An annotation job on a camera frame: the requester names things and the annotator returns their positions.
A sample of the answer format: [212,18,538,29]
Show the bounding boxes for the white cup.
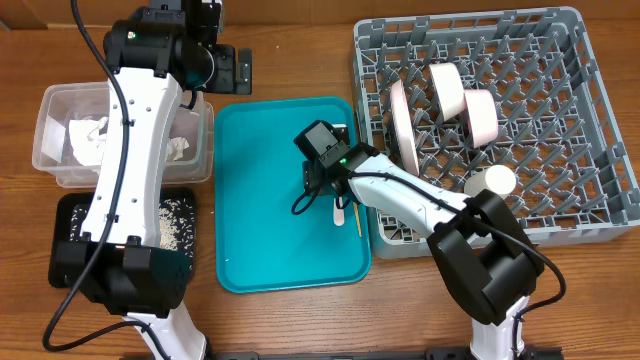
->
[464,165,517,199]

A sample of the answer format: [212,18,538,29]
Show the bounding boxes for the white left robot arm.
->
[48,0,252,359]

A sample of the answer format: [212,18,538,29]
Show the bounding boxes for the clear plastic bin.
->
[32,82,214,188]

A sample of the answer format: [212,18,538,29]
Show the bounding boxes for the spilled rice and peanuts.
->
[64,197,195,254]

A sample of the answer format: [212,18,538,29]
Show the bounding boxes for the wooden chopstick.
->
[353,203,363,238]

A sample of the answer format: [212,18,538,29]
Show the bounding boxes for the small pink plate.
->
[464,89,499,148]

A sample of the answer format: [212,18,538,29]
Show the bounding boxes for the large pink plate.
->
[390,80,419,176]

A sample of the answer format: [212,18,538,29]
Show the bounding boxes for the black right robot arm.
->
[294,120,544,359]

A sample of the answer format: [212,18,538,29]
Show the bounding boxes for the teal plastic tray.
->
[214,96,372,293]

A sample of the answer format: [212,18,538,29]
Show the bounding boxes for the white plastic fork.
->
[333,197,345,227]

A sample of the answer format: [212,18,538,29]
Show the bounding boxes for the black tray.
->
[48,187,197,288]

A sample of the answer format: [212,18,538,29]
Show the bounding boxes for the white bowl with peanuts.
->
[429,63,466,121]

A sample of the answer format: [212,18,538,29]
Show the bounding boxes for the grey dishwasher rack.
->
[353,7,639,246]

